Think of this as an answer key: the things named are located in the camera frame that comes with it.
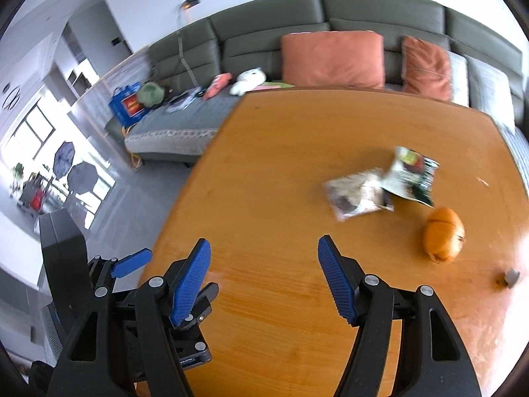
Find orange round fruit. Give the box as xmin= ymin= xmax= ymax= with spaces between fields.
xmin=422 ymin=207 xmax=465 ymax=263

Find blue shopping bag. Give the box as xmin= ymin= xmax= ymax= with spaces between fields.
xmin=108 ymin=82 xmax=150 ymax=128

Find pink plush toy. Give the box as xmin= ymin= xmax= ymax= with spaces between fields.
xmin=203 ymin=73 xmax=232 ymax=101

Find grey striped cushion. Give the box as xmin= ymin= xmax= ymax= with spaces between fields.
xmin=447 ymin=51 xmax=515 ymax=134

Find grey quilted sofa cover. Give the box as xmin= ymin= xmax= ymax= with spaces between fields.
xmin=125 ymin=89 xmax=240 ymax=164

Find green leather sofa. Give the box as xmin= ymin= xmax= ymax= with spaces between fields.
xmin=145 ymin=0 xmax=528 ymax=155

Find small orange cushion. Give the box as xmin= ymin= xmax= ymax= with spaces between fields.
xmin=402 ymin=36 xmax=452 ymax=101

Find green snack packet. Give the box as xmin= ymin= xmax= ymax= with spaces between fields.
xmin=381 ymin=146 xmax=438 ymax=208

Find pink and green books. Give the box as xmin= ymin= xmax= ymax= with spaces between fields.
xmin=255 ymin=82 xmax=293 ymax=91

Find green hat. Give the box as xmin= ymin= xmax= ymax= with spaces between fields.
xmin=136 ymin=82 xmax=166 ymax=109

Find silver snack packet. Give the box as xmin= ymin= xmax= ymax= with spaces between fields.
xmin=324 ymin=168 xmax=394 ymax=221

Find large orange cushion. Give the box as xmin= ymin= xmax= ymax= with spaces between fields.
xmin=281 ymin=30 xmax=386 ymax=89

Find white plush toy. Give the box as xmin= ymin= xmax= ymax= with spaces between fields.
xmin=229 ymin=67 xmax=266 ymax=97

